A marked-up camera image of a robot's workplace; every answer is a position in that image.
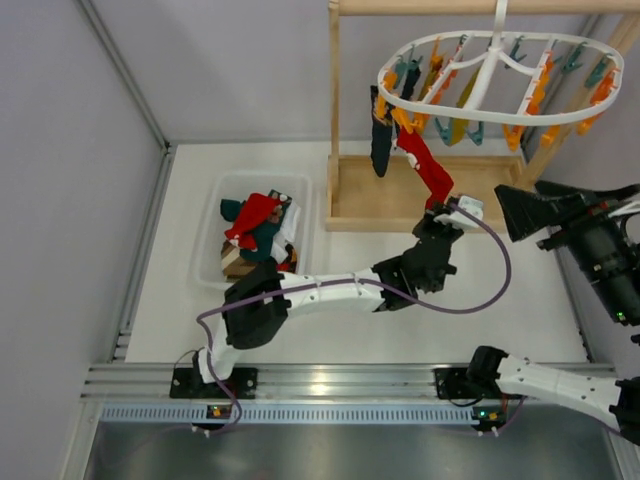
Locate perforated white cable duct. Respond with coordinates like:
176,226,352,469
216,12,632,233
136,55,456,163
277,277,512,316
100,403,502,425

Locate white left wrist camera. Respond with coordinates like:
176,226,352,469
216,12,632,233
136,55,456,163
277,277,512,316
434,195,484,231

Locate dark teal Santa sock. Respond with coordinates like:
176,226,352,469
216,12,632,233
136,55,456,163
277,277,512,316
370,85,394,178

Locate mustard yellow sock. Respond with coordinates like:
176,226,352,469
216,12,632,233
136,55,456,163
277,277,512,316
455,67,481,109

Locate wooden hanger rack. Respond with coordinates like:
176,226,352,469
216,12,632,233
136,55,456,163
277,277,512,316
326,1,639,232

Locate dark navy hanging sock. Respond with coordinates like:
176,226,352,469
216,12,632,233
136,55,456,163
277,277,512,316
400,60,421,100

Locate red sock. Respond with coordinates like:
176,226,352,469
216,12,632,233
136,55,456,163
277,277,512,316
396,128,454,201
225,193,281,251

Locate dark green sock in bin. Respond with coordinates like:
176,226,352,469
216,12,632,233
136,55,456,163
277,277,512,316
220,190,292,263

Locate white oval clip hanger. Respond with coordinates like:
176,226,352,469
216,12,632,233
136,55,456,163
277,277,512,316
374,1,625,132

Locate clear plastic bin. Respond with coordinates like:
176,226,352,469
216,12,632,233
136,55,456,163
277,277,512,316
192,170,312,290

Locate brown patterned socks in bin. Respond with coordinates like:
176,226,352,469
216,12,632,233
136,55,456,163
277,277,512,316
221,241,298,282

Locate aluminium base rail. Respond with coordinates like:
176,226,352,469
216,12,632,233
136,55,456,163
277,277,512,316
79,362,624,401

